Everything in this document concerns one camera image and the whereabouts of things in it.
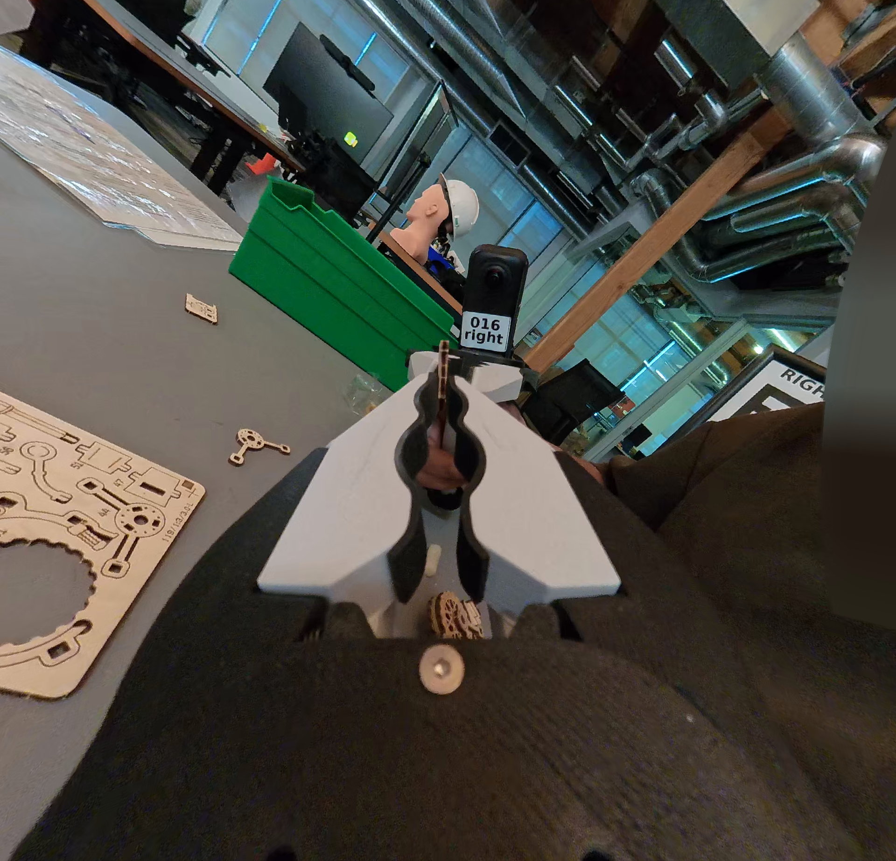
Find grey desk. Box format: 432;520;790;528
0;0;415;856

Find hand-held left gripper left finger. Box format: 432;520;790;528
257;375;449;636

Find person's right hand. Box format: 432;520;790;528
416;427;466;493

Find wooden beam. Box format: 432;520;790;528
521;102;799;372

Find white hard hat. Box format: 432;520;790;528
440;172;481;241

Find black office chair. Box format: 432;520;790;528
521;359;625;446

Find wooden puzzle sheet round holes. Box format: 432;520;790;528
0;391;206;700

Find framed white sign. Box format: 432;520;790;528
707;347;827;425

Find mannequin bust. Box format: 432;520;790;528
388;179;484;295

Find thin wooden puzzle piece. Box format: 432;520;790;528
437;340;453;456

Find key-shaped wooden piece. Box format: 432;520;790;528
228;427;291;466

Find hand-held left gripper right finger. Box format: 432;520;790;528
448;378;622;624

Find green storage bin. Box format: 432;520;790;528
229;175;463;392

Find wooden model assembly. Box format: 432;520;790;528
427;590;485;639

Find plastic-covered instruction sheet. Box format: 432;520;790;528
0;46;245;252

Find clear plastic bag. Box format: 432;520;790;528
343;375;385;414

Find long wooden table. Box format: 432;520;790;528
42;0;309;174

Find black monitor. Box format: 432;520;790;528
262;21;394;169

